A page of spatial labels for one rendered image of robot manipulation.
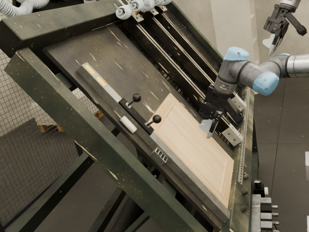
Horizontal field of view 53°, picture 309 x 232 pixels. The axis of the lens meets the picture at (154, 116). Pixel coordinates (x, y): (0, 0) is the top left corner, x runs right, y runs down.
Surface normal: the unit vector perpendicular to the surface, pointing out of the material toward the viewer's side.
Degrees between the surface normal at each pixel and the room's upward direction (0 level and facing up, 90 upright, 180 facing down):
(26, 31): 57
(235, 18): 90
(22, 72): 90
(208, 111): 90
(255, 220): 0
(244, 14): 90
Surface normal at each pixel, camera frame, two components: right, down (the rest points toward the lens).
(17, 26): 0.66, -0.56
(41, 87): -0.29, 0.40
